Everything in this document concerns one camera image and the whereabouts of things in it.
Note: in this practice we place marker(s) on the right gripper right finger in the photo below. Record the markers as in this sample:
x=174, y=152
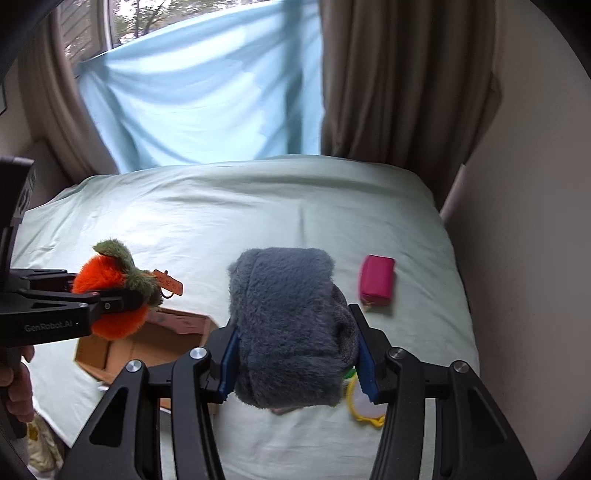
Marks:
x=473, y=438

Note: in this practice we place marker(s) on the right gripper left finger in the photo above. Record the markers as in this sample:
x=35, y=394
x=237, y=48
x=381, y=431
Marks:
x=120, y=440

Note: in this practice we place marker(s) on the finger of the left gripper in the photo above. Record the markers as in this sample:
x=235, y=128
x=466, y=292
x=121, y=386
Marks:
x=44, y=288

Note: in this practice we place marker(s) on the orange fluffy plush fruit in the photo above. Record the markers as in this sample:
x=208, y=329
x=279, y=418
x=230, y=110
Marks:
x=112, y=266

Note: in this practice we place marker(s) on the yellow rimmed round mesh pad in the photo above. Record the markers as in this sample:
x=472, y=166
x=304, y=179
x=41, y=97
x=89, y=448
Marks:
x=362, y=409

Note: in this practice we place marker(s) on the grey fluffy plush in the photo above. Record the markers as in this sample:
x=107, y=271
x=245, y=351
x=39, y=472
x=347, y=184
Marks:
x=297, y=338

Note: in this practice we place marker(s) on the magenta zip pouch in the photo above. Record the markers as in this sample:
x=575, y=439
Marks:
x=376, y=281

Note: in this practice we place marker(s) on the person's left hand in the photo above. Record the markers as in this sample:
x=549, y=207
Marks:
x=19, y=391

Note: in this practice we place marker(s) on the brown cardboard box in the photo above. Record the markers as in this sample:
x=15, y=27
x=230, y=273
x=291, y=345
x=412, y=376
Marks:
x=166, y=335

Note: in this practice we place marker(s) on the brown left curtain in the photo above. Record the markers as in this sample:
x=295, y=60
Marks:
x=53, y=107

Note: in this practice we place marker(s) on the brown curtain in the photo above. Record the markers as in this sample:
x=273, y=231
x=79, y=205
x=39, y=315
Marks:
x=408, y=84
x=53, y=107

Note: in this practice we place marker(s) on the pale green bed sheet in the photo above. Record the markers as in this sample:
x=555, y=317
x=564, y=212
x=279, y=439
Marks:
x=194, y=221

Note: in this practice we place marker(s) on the light blue hanging sheet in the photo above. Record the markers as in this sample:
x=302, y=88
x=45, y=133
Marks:
x=238, y=85

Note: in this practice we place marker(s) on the brown right curtain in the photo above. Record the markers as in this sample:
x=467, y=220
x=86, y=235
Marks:
x=408, y=84

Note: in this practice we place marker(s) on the window frame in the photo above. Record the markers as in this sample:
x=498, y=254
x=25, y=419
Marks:
x=91, y=27

